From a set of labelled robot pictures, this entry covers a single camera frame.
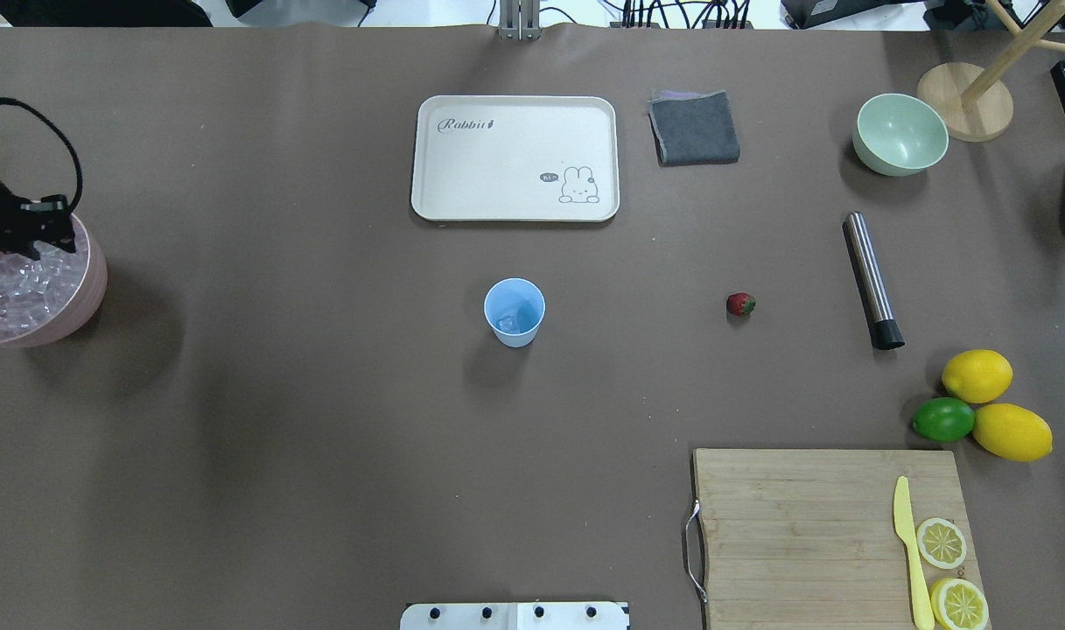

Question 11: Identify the steel muddler black tip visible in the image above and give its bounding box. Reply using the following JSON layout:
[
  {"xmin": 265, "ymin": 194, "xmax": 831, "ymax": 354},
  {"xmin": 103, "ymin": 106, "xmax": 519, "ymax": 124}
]
[{"xmin": 843, "ymin": 212, "xmax": 905, "ymax": 351}]

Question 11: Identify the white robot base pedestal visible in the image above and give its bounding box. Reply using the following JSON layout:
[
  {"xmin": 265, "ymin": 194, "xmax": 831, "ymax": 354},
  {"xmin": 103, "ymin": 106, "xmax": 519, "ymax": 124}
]
[{"xmin": 399, "ymin": 601, "xmax": 630, "ymax": 629}]

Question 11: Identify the lemon slice lower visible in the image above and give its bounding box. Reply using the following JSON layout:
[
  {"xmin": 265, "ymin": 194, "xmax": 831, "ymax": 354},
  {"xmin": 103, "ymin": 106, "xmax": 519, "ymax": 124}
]
[{"xmin": 929, "ymin": 578, "xmax": 992, "ymax": 629}]

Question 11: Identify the mint green bowl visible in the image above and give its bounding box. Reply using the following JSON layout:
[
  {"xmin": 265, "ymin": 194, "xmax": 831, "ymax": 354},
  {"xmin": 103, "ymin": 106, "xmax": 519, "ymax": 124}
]
[{"xmin": 851, "ymin": 93, "xmax": 949, "ymax": 177}]

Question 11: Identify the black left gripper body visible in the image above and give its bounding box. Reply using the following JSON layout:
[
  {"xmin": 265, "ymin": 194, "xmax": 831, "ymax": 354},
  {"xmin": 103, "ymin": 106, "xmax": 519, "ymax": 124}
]
[{"xmin": 0, "ymin": 182, "xmax": 77, "ymax": 260}]

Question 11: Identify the green lime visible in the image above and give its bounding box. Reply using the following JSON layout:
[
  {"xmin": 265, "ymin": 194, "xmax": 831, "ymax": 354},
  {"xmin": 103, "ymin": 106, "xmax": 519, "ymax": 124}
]
[{"xmin": 911, "ymin": 397, "xmax": 977, "ymax": 443}]

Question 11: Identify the clear ice cube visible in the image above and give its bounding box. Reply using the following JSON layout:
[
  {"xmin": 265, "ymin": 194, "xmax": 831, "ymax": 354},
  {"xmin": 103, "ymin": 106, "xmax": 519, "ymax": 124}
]
[{"xmin": 495, "ymin": 314, "xmax": 524, "ymax": 335}]

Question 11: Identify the grey folded cloth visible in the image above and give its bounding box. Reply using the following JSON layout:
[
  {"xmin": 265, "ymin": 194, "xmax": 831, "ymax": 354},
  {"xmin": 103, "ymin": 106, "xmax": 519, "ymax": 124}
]
[{"xmin": 648, "ymin": 89, "xmax": 741, "ymax": 166}]

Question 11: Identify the red strawberry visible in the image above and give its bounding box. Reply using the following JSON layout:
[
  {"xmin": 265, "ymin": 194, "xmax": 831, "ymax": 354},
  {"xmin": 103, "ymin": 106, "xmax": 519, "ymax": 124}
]
[{"xmin": 725, "ymin": 291, "xmax": 757, "ymax": 318}]

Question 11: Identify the cream rabbit tray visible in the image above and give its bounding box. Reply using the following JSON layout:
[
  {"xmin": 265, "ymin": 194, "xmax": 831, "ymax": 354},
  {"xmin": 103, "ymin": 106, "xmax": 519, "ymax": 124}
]
[{"xmin": 410, "ymin": 95, "xmax": 620, "ymax": 223}]

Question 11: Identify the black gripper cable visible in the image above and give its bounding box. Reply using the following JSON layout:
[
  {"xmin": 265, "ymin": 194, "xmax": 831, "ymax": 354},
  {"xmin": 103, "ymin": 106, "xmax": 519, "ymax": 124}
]
[{"xmin": 0, "ymin": 94, "xmax": 85, "ymax": 215}]

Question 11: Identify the wooden mug tree stand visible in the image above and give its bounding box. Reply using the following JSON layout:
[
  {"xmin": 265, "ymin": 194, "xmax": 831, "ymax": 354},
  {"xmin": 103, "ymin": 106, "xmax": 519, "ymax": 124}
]
[{"xmin": 916, "ymin": 1, "xmax": 1065, "ymax": 143}]

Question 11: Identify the bamboo cutting board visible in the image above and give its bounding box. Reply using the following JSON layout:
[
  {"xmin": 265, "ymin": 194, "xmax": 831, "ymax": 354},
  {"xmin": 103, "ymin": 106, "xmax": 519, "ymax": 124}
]
[{"xmin": 685, "ymin": 448, "xmax": 971, "ymax": 629}]

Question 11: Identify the yellow plastic knife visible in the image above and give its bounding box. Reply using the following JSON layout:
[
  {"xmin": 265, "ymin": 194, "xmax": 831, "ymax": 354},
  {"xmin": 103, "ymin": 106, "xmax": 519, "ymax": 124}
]
[{"xmin": 892, "ymin": 476, "xmax": 935, "ymax": 629}]

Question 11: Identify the lemon slice upper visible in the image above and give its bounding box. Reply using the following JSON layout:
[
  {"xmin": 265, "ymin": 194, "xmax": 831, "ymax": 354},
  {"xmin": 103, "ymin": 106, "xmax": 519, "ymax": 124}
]
[{"xmin": 915, "ymin": 517, "xmax": 968, "ymax": 571}]

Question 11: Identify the yellow lemon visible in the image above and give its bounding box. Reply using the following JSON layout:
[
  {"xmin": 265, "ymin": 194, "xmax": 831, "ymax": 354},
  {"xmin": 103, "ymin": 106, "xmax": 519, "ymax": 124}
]
[
  {"xmin": 941, "ymin": 348, "xmax": 1013, "ymax": 404},
  {"xmin": 972, "ymin": 403, "xmax": 1053, "ymax": 463}
]

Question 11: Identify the light blue plastic cup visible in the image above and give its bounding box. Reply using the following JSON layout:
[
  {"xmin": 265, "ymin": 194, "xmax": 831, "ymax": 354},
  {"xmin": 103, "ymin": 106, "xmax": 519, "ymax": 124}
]
[{"xmin": 484, "ymin": 276, "xmax": 547, "ymax": 348}]

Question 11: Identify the lemon slice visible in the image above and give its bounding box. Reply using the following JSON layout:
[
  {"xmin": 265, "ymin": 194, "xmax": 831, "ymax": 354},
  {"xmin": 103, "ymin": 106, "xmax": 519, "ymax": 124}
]
[
  {"xmin": 929, "ymin": 578, "xmax": 992, "ymax": 629},
  {"xmin": 915, "ymin": 517, "xmax": 968, "ymax": 571}
]

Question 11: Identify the yellow lemon lower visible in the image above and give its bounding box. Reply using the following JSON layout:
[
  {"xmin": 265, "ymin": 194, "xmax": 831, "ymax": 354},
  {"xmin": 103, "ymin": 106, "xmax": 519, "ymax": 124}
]
[{"xmin": 972, "ymin": 403, "xmax": 1053, "ymax": 463}]

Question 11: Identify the yellow lemon upper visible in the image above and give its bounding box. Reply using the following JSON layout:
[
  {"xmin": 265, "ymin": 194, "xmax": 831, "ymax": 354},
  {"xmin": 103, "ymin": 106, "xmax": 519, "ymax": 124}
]
[{"xmin": 941, "ymin": 348, "xmax": 1013, "ymax": 404}]

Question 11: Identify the pink bowl of ice cubes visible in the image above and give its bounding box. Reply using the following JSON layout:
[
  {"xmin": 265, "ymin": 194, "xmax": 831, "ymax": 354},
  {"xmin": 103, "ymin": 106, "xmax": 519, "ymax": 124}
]
[{"xmin": 0, "ymin": 216, "xmax": 109, "ymax": 347}]

